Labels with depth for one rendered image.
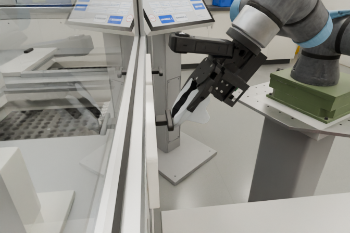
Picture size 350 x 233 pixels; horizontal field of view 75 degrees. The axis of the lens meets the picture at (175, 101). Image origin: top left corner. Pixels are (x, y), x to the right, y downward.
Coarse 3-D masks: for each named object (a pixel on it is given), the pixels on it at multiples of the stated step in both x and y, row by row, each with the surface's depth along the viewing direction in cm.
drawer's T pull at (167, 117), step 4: (168, 112) 49; (156, 116) 48; (160, 116) 48; (164, 116) 48; (168, 116) 47; (156, 120) 46; (160, 120) 46; (164, 120) 46; (168, 120) 46; (156, 124) 46; (160, 124) 46; (164, 124) 46; (168, 124) 45; (172, 124) 45; (168, 128) 44; (172, 128) 44
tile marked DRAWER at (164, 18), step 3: (165, 15) 121; (168, 15) 123; (171, 15) 124; (159, 18) 118; (162, 18) 120; (165, 18) 121; (168, 18) 122; (171, 18) 123; (162, 21) 119; (165, 21) 120; (168, 21) 121; (171, 21) 122; (174, 21) 124
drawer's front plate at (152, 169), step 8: (152, 88) 57; (152, 96) 52; (152, 104) 49; (152, 112) 46; (152, 120) 43; (152, 128) 40; (152, 136) 38; (152, 144) 36; (152, 152) 35; (152, 160) 34; (152, 168) 34; (152, 176) 35; (152, 184) 36; (152, 192) 36; (152, 200) 37; (152, 208) 38
